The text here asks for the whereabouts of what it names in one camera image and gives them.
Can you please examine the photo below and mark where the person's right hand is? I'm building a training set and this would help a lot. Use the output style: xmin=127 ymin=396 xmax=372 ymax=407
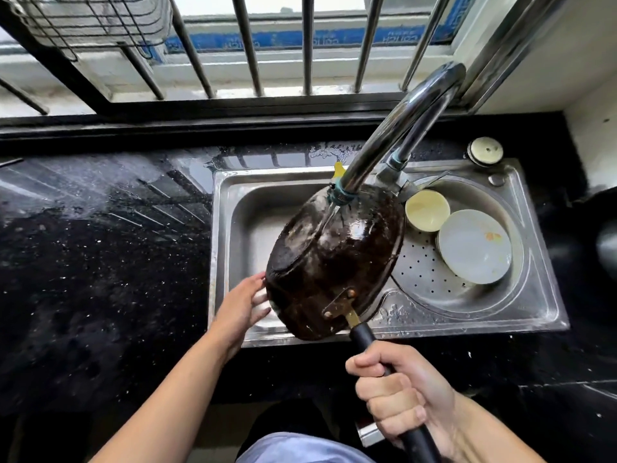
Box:
xmin=345 ymin=340 xmax=463 ymax=459

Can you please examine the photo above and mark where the person's left hand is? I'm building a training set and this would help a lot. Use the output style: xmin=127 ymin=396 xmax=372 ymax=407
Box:
xmin=210 ymin=272 xmax=272 ymax=360

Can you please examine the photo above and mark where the black frying pan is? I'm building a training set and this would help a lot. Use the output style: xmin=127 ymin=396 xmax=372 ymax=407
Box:
xmin=265 ymin=184 xmax=442 ymax=463

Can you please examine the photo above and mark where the person's right forearm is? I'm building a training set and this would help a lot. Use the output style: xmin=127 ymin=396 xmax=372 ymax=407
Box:
xmin=448 ymin=389 xmax=548 ymax=463

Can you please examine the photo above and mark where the person's left forearm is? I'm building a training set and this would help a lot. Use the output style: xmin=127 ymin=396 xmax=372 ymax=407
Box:
xmin=89 ymin=324 xmax=237 ymax=463

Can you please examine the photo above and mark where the stainless steel sink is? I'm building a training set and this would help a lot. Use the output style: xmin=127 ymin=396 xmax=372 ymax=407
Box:
xmin=208 ymin=158 xmax=570 ymax=349

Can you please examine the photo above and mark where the grey-blue shirt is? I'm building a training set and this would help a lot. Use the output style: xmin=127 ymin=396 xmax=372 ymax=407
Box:
xmin=236 ymin=431 xmax=377 ymax=463

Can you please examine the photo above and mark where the white round plate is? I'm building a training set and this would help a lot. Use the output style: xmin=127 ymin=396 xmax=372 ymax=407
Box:
xmin=436 ymin=209 xmax=513 ymax=285

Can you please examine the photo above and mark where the small cream bowl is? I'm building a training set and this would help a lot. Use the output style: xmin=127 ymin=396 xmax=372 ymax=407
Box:
xmin=405 ymin=189 xmax=451 ymax=233

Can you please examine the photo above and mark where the curved steel faucet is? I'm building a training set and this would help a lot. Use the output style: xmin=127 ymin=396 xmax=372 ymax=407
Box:
xmin=328 ymin=61 xmax=467 ymax=208

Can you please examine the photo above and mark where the round white sink cap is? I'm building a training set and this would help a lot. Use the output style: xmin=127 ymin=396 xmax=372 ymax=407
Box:
xmin=467 ymin=137 xmax=504 ymax=168

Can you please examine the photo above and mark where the row of metal window bars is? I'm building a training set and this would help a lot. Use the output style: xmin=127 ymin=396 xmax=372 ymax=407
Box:
xmin=0 ymin=0 xmax=454 ymax=116

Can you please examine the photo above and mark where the black pot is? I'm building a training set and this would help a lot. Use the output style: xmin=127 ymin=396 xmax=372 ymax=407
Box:
xmin=595 ymin=188 xmax=617 ymax=271

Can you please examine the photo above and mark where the wire dish rack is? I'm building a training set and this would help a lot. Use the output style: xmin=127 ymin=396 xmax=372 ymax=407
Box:
xmin=10 ymin=0 xmax=173 ymax=60

